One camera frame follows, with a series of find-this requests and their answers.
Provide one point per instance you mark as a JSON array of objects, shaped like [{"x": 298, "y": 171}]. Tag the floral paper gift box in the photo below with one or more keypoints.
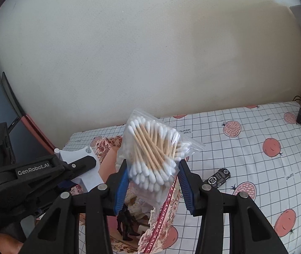
[{"x": 163, "y": 217}]

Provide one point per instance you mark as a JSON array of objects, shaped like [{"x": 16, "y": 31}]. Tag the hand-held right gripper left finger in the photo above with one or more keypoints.
[{"x": 121, "y": 187}]

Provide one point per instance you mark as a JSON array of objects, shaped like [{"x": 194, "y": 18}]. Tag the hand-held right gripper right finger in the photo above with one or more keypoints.
[{"x": 186, "y": 190}]

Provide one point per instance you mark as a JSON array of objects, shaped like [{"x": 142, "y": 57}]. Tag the white plastic printed part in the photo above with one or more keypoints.
[{"x": 89, "y": 180}]

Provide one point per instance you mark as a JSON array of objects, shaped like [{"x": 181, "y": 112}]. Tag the cream lace cloth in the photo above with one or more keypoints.
[{"x": 140, "y": 206}]

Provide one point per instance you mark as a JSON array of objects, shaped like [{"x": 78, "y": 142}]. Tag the person's left hand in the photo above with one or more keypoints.
[{"x": 6, "y": 244}]

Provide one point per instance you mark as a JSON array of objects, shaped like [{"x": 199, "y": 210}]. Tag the black toy car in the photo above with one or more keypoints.
[{"x": 219, "y": 176}]

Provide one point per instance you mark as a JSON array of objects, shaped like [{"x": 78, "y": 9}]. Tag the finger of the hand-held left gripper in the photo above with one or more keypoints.
[
  {"x": 79, "y": 165},
  {"x": 58, "y": 187}
]

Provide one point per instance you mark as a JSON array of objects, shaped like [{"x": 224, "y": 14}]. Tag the bag of cotton swabs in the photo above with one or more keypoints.
[{"x": 150, "y": 148}]

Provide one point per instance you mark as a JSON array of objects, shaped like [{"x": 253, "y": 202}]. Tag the fruit print checked tablecloth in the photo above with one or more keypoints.
[{"x": 245, "y": 150}]

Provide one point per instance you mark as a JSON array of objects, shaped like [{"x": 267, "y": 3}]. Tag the black toy horse figure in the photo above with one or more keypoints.
[{"x": 125, "y": 222}]

